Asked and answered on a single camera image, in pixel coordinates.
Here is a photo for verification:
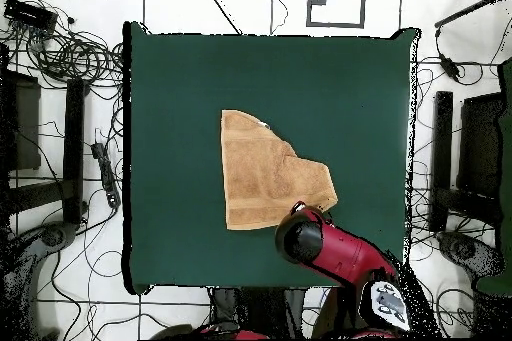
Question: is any tan terry towel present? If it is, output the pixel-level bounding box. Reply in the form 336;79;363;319
220;109;339;232

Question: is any black flat panel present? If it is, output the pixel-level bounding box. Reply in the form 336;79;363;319
456;91;505;198
0;70;42;172

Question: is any dark green table cloth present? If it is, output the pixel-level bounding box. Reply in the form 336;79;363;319
122;20;421;293

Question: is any black tripod base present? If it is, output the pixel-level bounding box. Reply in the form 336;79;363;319
7;220;79;266
436;230;505;278

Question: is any black power strip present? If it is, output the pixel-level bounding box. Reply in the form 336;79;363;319
90;141;122;209

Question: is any black power adapter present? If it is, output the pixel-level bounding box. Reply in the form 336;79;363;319
438;54;462;82

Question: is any black pole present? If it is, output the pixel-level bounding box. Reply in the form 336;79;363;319
434;0;512;30

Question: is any black electronics box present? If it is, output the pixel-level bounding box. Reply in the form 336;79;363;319
3;0;59;34

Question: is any black stand frame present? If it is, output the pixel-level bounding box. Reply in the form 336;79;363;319
429;90;503;234
3;78;87;225

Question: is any tangled black cable bundle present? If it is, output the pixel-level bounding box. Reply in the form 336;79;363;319
23;24;125;90

